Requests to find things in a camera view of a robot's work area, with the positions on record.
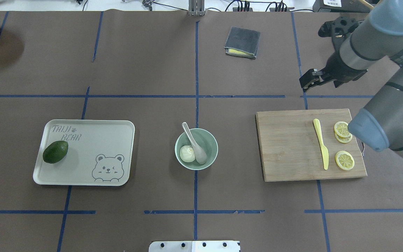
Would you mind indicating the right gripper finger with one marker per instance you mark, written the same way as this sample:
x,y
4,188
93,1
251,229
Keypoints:
x,y
310,74
311,83

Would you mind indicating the lower lemon slice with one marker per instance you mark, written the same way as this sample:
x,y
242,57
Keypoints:
x,y
344,160

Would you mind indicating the yellow plastic knife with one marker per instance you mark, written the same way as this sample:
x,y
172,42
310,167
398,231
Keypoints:
x,y
323,149

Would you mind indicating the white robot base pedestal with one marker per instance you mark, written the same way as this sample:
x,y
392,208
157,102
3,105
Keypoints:
x,y
195,246

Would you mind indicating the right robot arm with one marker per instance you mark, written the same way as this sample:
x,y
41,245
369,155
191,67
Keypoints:
x,y
357,46

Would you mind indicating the light green bowl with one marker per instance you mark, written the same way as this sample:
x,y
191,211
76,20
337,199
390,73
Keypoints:
x,y
206,140

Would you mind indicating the grey folded cloth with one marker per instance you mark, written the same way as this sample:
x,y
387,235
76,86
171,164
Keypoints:
x,y
242,42

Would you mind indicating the white steamed bun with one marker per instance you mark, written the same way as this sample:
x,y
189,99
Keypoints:
x,y
187,154

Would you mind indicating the lemon slice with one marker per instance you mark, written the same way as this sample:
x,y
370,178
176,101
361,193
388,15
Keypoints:
x,y
344,160
341,129

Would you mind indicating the upper lemon slice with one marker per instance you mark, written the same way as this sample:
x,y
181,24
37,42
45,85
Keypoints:
x,y
341,129

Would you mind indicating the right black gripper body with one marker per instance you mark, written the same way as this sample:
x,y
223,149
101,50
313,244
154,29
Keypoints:
x,y
341,70

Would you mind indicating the white ceramic spoon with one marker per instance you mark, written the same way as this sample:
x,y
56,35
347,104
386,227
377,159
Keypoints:
x,y
200,154

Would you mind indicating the white bear print tray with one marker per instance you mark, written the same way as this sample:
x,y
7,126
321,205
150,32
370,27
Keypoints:
x,y
99,153

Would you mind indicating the hidden lemon slice under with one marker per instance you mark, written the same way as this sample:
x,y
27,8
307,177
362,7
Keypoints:
x,y
342,139

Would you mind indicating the bamboo cutting board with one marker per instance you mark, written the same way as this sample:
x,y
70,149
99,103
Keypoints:
x,y
290,150

